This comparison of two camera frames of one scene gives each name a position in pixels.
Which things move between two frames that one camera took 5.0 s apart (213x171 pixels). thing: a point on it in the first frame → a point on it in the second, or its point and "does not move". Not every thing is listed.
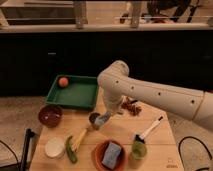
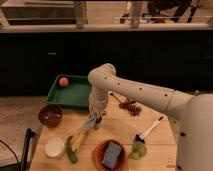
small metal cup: x=95 y=120 does not move
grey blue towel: x=103 y=119 → x=93 y=123
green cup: x=139 y=150 does not move
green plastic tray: x=81 y=92 does not move
